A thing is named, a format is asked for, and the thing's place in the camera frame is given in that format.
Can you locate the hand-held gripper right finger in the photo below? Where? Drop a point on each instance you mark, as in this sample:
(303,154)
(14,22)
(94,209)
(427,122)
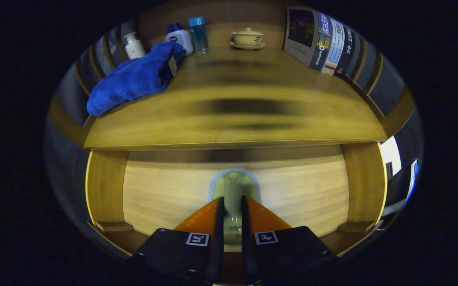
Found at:
(245,238)

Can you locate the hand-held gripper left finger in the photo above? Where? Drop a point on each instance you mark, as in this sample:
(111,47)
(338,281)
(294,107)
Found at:
(219,238)

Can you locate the green ornament with grey base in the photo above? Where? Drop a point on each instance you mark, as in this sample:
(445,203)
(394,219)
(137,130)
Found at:
(233,190)

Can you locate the wooden drawer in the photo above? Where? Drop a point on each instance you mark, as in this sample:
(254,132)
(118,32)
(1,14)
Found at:
(165,190)

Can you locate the blue towel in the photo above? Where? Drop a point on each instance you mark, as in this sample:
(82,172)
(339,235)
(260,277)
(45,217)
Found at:
(133,79)

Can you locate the beige lidded tea cup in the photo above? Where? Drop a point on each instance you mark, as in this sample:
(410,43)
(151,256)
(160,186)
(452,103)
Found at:
(248,39)

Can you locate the white lotion bottle blue cap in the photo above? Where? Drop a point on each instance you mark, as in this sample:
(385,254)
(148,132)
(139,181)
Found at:
(179,39)

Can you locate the teal bottle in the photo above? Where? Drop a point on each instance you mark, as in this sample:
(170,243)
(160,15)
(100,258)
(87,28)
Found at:
(199,35)

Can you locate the white pump bottle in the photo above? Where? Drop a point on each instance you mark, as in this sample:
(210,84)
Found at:
(134,47)

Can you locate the book with blue spine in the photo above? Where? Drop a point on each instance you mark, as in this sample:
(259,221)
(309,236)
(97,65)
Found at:
(300,31)

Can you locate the book with white spine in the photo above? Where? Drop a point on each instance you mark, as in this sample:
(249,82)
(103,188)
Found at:
(335,43)

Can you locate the book with black spine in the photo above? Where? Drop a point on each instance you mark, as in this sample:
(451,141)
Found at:
(347,47)

